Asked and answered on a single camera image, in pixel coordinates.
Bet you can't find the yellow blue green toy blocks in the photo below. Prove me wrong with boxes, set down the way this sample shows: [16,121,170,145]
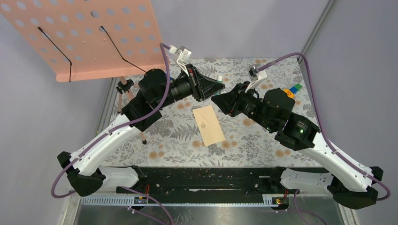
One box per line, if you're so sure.
[283,83,303,98]

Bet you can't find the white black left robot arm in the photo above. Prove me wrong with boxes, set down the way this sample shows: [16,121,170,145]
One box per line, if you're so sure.
[57,64,225,197]

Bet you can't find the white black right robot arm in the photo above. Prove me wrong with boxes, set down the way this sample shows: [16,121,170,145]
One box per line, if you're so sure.
[211,82,383,210]

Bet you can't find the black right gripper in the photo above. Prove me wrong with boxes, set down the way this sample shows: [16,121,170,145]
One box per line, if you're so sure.
[211,81,276,132]

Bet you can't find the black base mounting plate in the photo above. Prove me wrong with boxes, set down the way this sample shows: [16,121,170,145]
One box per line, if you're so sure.
[84,166,333,205]

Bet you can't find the aluminium frame rail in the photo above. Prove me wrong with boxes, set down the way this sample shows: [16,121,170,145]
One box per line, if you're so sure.
[62,173,358,225]

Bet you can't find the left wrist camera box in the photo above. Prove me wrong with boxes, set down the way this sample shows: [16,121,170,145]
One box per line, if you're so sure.
[169,45,192,75]

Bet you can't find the pink tripod music stand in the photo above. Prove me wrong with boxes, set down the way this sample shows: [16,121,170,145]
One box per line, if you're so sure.
[0,0,165,144]

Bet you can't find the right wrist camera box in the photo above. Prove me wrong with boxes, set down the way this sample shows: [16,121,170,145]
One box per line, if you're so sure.
[245,63,268,92]

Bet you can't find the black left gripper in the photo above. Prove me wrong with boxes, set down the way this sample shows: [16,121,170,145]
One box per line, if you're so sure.
[157,65,226,110]

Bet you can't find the cream envelope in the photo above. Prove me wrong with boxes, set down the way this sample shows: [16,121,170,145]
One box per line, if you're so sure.
[192,105,226,146]

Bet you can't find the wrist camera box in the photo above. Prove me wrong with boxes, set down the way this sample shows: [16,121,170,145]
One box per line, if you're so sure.
[169,45,192,75]
[245,63,268,92]

